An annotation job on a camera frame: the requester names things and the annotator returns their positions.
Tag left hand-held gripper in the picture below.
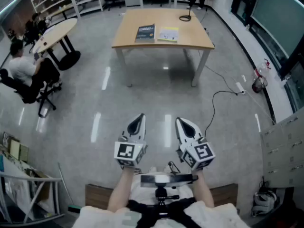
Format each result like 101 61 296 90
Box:
114 113 149 169

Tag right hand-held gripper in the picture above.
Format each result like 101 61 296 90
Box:
175 117 216 172

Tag dark blue book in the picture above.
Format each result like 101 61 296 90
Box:
134 23 156 44

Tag yellow and white book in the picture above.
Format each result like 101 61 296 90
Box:
157 26 179 43

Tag person's left forearm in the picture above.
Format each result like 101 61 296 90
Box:
106 169 134 211

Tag person's right forearm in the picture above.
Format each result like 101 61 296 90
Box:
191 170 216 209

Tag brown wooden bench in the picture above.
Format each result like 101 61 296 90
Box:
85 183 238 215

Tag person's white top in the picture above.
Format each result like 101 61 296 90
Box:
72 172 250 228

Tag clear plastic bottle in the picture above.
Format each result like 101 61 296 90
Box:
254 58 272 78

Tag grey drawer cabinet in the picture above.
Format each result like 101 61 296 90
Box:
260 108 304 189

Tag square wooden table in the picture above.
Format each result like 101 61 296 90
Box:
111 8 215 88

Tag black desk lamp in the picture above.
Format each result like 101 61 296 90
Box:
179 0 197 22

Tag cardboard box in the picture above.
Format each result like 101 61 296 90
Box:
8 139 29 162

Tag round wooden table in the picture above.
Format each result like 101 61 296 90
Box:
32 18 81 71

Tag cluttered metal storage rack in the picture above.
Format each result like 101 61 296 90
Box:
0 132 65 224

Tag dark framed window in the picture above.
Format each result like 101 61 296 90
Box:
231 0 304 114

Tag black floor cable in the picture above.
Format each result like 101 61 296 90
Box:
204 90 238 137

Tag black chest camera mount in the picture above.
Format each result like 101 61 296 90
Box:
140 173 199 219

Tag thin white floor cable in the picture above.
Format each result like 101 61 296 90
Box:
244 93 276 124

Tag wire waste basket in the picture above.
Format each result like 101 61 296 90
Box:
251 76 268 94

